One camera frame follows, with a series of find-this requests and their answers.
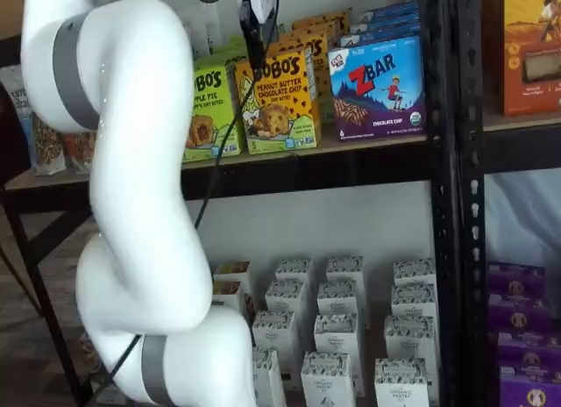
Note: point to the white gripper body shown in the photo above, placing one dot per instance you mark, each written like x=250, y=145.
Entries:
x=260, y=1

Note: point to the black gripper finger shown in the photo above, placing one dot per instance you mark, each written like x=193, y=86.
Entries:
x=255, y=47

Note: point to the orange Bobo's peanut butter box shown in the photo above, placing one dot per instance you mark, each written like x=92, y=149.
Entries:
x=328, y=16
x=316, y=52
x=315, y=27
x=280, y=104

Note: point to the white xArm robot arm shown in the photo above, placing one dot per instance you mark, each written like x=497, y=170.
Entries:
x=131, y=183

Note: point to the green Bobo's apple pie box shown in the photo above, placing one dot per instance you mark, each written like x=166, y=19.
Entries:
x=232, y=56
x=215, y=117

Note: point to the blue ZBar snack box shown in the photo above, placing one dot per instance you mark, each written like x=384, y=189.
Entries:
x=377, y=91
x=381, y=32
x=385, y=20
x=390, y=8

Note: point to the wooden shelf board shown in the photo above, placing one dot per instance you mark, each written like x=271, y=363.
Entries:
x=350, y=146
x=521, y=119

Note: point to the large orange printed box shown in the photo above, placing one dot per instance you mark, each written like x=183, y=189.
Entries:
x=530, y=52

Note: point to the purple snack box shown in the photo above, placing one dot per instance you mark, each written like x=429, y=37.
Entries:
x=517, y=277
x=517, y=312
x=530, y=387
x=530, y=350

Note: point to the orange label granola bag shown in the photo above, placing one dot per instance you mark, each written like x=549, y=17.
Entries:
x=79, y=152

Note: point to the yellow label granola carton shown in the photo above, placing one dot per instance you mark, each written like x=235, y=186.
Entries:
x=231, y=271
x=227, y=295

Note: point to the white floral print carton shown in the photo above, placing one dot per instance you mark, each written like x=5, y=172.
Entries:
x=345, y=269
x=285, y=297
x=293, y=271
x=326, y=380
x=335, y=337
x=403, y=380
x=409, y=337
x=267, y=376
x=413, y=299
x=274, y=332
x=413, y=271
x=336, y=297

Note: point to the white granola bag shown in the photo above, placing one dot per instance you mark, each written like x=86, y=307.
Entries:
x=44, y=144

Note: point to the white cartons group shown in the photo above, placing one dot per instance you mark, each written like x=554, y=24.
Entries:
x=372, y=332

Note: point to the pale plastic sheet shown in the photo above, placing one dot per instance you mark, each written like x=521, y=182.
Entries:
x=521, y=218

